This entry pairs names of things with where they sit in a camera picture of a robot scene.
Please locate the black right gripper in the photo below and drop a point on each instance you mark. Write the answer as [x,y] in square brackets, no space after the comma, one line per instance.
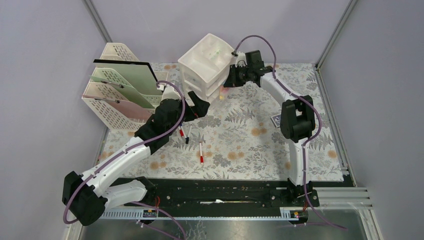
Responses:
[232,78]

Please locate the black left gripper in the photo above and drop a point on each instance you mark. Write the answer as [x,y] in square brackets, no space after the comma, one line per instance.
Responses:
[200,108]

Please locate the white plastic drawer organizer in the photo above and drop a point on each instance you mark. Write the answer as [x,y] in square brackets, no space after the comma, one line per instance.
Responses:
[205,67]

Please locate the white binder folder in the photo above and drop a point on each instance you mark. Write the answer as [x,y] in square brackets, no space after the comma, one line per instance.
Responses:
[130,70]

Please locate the pink clipboard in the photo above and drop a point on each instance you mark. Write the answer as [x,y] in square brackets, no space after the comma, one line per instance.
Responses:
[106,107]

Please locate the green clipboard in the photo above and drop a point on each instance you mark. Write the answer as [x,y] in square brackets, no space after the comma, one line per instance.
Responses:
[147,90]

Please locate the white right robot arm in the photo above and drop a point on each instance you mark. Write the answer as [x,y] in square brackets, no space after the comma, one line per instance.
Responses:
[297,118]

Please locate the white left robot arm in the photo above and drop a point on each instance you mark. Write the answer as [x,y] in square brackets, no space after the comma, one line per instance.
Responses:
[86,196]

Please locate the red capped marker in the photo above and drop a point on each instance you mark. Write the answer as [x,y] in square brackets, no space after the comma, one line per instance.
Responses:
[181,131]

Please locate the floral patterned table mat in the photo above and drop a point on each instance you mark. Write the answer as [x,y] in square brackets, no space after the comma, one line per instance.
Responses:
[239,140]

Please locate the black tipped marker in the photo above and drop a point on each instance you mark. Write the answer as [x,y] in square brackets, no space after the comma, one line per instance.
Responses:
[187,139]

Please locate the red marker pen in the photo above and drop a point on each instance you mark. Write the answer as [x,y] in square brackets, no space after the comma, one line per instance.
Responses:
[201,156]

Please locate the blue playing card box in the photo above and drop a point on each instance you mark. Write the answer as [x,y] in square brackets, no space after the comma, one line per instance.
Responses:
[276,120]

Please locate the white perforated file rack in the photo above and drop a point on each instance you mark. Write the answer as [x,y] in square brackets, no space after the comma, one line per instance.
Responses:
[105,89]

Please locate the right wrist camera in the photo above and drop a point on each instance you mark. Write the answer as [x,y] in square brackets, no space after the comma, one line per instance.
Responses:
[238,58]

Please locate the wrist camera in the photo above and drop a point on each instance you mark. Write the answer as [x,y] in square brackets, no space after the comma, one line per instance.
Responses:
[238,58]
[168,91]

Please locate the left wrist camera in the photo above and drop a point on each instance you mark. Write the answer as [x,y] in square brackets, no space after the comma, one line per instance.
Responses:
[168,91]

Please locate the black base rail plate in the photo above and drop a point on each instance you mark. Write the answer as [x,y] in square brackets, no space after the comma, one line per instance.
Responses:
[225,198]

